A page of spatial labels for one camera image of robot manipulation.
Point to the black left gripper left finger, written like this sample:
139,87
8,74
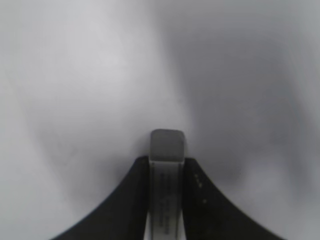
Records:
121,216

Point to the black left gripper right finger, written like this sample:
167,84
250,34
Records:
209,215

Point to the grey white eraser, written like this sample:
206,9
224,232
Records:
166,163

